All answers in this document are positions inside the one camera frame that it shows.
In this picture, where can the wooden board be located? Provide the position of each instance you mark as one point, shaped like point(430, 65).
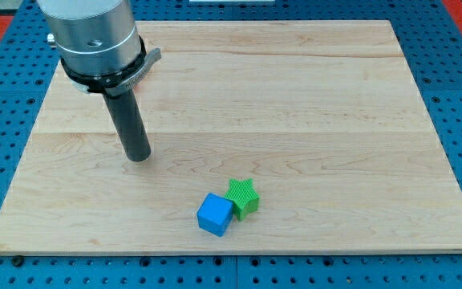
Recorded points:
point(324, 116)

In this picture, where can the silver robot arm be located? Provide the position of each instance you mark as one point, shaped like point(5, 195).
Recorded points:
point(93, 37)

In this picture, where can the blue cube block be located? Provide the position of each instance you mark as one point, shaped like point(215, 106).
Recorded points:
point(215, 214)

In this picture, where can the green star block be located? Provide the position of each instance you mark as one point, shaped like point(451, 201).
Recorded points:
point(244, 197)

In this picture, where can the black clamp with grey lever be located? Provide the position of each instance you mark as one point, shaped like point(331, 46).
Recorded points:
point(118, 82)

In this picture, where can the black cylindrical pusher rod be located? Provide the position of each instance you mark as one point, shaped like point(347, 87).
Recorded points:
point(125, 114)

